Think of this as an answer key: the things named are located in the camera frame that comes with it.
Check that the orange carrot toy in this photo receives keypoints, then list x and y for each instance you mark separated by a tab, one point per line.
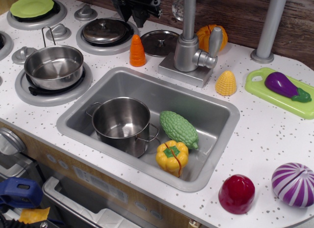
137	54

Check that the yellow bell pepper toy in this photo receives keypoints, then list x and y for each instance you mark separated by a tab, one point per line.
172	157

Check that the grey vertical pole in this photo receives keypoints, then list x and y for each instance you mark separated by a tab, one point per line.
263	53

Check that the purple striped onion toy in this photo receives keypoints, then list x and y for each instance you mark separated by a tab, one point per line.
293	184

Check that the steel saucepan with wire handle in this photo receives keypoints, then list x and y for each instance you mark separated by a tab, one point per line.
54	67

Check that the grey toy sink basin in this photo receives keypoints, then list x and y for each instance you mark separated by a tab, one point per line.
213	119

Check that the green plastic plate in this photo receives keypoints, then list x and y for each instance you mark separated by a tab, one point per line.
31	8

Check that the dark red half fruit toy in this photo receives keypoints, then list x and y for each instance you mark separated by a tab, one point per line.
237	193

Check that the yellow corn toy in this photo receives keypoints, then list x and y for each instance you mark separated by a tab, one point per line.
226	84

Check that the back right grey burner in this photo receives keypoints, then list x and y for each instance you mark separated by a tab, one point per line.
111	48

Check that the steel lid on burner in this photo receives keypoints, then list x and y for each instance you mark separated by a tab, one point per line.
104	31

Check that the steel lid on counter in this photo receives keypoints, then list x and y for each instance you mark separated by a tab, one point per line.
159	43

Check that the purple eggplant toy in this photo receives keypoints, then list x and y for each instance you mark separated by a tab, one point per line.
280	84

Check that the grey stove knob top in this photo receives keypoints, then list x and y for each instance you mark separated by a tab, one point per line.
86	13

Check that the grey stove knob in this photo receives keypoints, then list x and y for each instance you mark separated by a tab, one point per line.
20	56
86	13
58	33

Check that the steel pot with handles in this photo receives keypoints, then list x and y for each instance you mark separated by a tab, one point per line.
123	123

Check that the back left grey burner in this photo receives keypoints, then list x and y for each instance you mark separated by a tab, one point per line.
49	21

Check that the grey oven door handle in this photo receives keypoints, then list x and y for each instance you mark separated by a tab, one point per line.
87	209

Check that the green bitter melon toy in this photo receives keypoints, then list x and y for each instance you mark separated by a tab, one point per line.
179	129

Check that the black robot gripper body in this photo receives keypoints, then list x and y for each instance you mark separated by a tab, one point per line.
151	6

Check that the grey stove knob middle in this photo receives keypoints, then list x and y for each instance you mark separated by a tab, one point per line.
58	33

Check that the far left grey burner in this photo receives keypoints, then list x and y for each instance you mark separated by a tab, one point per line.
7	45

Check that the silver toy faucet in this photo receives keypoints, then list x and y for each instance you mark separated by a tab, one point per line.
190	64

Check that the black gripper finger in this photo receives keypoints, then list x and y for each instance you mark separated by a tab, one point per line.
124	10
140	17

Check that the front grey stove burner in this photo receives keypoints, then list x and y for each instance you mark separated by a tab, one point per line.
22	86

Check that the grey round dial front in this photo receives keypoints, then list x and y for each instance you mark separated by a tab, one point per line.
10	143

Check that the grey stove knob left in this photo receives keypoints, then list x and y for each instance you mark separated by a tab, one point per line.
20	56

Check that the orange pumpkin toy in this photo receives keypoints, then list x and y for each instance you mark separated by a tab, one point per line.
204	34

